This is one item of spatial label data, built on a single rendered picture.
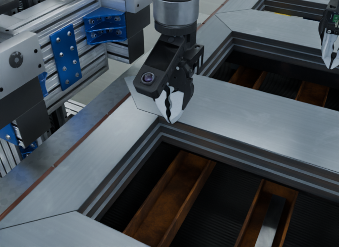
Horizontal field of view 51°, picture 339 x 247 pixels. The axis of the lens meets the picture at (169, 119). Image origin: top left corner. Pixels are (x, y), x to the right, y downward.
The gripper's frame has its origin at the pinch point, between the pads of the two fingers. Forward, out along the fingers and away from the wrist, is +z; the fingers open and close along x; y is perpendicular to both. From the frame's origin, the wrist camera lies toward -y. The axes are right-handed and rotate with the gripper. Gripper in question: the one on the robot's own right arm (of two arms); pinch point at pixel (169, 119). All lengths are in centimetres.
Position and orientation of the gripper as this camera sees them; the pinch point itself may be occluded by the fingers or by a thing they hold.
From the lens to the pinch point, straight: 71.0
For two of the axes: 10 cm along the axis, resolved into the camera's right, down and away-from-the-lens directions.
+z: 0.0, 7.8, 6.3
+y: 4.6, -5.6, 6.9
